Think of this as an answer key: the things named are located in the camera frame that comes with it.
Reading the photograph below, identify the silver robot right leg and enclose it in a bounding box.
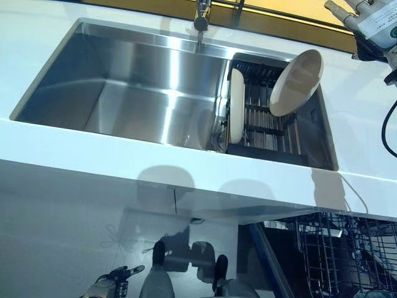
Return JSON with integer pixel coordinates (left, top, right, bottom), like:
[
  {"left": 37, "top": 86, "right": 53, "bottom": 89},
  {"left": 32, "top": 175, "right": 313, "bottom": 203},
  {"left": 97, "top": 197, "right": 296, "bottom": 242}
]
[{"left": 213, "top": 278, "right": 259, "bottom": 298}]

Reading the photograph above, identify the dark wire dishwasher lower rack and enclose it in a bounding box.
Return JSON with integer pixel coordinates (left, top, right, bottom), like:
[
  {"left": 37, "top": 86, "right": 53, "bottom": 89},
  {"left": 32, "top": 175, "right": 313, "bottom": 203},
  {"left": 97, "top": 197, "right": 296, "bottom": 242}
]
[{"left": 294, "top": 213, "right": 397, "bottom": 298}]

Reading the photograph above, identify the black robot foot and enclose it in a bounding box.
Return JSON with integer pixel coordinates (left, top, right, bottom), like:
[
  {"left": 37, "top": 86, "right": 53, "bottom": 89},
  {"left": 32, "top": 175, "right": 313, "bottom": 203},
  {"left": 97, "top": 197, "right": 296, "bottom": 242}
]
[
  {"left": 152, "top": 240, "right": 167, "bottom": 266},
  {"left": 214, "top": 254, "right": 229, "bottom": 281}
]

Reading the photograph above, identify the thin white cord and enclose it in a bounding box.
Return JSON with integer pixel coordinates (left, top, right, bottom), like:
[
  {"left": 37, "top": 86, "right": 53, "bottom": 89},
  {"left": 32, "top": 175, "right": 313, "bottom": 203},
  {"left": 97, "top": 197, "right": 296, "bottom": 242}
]
[{"left": 339, "top": 174, "right": 367, "bottom": 215}]

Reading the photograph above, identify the silver robot leg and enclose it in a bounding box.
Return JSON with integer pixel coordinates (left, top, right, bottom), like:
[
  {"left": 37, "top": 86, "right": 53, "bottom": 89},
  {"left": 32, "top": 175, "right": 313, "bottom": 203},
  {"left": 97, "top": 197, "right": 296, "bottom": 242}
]
[
  {"left": 139, "top": 263, "right": 177, "bottom": 298},
  {"left": 213, "top": 278, "right": 259, "bottom": 298}
]

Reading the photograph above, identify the chrome pull-down faucet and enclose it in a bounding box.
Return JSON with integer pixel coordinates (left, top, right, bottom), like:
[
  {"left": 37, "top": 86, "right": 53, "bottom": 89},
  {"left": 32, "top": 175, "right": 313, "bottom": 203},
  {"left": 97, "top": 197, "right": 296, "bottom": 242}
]
[{"left": 193, "top": 0, "right": 212, "bottom": 47}]

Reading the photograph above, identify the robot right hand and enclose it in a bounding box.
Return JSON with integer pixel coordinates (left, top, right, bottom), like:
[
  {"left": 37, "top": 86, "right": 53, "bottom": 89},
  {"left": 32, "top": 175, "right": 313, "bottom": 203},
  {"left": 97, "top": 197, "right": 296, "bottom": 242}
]
[{"left": 324, "top": 0, "right": 397, "bottom": 61}]

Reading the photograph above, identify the stainless steel kitchen sink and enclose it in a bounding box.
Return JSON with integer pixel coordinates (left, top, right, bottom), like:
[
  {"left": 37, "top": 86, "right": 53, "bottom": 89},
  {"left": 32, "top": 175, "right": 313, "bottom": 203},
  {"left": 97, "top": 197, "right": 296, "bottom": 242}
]
[{"left": 9, "top": 17, "right": 339, "bottom": 172}]

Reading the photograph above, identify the black robot right foot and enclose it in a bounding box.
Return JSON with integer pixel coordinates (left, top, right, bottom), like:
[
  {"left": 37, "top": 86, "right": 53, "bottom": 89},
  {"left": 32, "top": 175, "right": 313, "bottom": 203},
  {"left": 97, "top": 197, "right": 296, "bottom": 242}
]
[{"left": 214, "top": 254, "right": 229, "bottom": 281}]

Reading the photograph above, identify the cream round plate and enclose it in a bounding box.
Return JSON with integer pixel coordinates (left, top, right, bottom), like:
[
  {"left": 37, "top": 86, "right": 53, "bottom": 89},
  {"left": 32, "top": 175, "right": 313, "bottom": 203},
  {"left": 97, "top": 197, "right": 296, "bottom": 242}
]
[
  {"left": 227, "top": 67, "right": 246, "bottom": 145},
  {"left": 269, "top": 48, "right": 324, "bottom": 117}
]

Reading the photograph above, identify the black dish drying rack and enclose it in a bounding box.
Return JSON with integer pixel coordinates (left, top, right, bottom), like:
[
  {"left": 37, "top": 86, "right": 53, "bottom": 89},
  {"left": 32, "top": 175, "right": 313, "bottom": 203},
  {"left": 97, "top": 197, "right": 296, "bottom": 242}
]
[{"left": 225, "top": 52, "right": 311, "bottom": 167}]

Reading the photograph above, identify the built-in dishwasher with open door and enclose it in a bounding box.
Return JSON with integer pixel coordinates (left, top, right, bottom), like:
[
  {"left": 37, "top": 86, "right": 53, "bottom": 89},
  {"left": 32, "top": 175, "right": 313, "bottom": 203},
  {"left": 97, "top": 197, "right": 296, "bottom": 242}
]
[{"left": 247, "top": 210, "right": 397, "bottom": 298}]

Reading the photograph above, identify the black robot left foot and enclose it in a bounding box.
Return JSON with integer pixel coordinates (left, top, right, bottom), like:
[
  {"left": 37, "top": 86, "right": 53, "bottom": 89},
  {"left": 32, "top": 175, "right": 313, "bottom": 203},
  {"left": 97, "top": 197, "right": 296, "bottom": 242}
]
[{"left": 152, "top": 240, "right": 167, "bottom": 266}]

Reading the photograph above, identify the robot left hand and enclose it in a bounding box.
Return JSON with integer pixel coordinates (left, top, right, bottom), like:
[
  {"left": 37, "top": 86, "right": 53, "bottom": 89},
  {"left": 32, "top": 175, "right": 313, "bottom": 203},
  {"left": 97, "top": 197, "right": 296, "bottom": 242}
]
[{"left": 96, "top": 264, "right": 146, "bottom": 292}]

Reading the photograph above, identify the silver robot left leg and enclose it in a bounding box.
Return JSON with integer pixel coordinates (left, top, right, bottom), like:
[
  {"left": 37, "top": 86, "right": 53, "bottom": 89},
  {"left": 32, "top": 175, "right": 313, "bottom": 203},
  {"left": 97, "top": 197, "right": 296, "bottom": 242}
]
[{"left": 139, "top": 263, "right": 177, "bottom": 298}]

